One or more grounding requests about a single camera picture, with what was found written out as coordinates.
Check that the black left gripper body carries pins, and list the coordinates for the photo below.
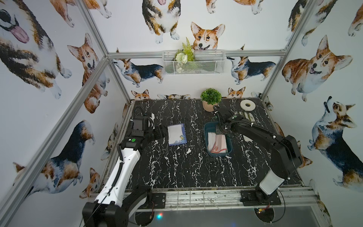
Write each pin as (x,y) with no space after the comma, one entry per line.
(160,132)

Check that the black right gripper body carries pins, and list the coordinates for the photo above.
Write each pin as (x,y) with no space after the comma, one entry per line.
(221,128)

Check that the blue bordered stationery paper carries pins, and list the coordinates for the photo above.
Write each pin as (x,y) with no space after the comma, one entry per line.
(176,135)

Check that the teal plastic storage box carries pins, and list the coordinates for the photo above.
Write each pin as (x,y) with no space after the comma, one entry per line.
(214,127)

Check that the red bordered stationery paper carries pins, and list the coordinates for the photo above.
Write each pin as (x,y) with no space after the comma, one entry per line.
(217,143)

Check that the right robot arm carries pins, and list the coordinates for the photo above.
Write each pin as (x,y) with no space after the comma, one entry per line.
(285,154)

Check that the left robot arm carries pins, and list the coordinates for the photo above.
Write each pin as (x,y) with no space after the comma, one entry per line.
(111,208)

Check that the beige ribbed plant pot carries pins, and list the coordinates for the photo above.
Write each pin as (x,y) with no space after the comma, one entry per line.
(208,107)

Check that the green artificial potted plant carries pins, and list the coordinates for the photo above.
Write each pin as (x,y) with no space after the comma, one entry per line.
(211,96)

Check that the white tape roll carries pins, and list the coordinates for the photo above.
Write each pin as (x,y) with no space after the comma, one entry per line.
(247,105)

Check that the artificial fern with flower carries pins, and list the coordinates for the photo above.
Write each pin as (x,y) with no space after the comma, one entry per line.
(183,58)

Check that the white wire wall basket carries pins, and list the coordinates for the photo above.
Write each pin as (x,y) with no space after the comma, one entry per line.
(206,62)

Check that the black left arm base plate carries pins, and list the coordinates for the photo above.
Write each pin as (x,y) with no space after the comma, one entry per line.
(158,201)

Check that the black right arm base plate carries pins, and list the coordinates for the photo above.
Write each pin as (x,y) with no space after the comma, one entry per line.
(259,198)

